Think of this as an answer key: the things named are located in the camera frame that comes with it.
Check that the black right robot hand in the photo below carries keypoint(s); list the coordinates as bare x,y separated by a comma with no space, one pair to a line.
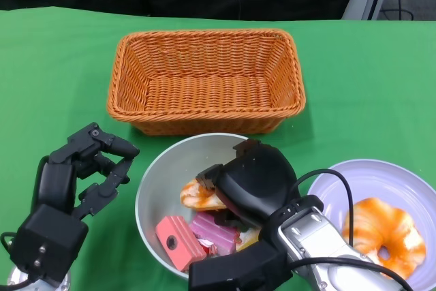
259,182

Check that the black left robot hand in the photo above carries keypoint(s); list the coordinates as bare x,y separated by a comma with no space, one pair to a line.
56,182

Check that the grey round bowl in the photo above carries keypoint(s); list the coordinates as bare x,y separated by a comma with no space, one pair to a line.
163,182

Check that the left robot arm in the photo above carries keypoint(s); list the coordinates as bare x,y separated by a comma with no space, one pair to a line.
18,275

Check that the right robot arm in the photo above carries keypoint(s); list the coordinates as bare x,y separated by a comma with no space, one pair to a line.
316,236

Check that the yellow layered cake slice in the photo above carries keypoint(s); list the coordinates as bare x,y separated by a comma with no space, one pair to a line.
247,238

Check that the pink layered cake slice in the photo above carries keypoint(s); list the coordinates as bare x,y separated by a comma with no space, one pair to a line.
211,233

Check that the orange wicker basket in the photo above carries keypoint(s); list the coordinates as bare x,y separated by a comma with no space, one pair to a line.
204,100

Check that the salmon cake with hole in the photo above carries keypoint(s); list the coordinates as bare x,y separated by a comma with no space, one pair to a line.
185,251

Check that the lavender round plate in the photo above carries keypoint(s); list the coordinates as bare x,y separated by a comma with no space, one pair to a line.
374,182

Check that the small red white piece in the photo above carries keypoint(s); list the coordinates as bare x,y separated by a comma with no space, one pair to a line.
206,246

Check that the green tablecloth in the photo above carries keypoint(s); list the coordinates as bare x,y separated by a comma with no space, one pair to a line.
357,83

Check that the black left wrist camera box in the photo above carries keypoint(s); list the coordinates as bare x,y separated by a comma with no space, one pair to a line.
47,240

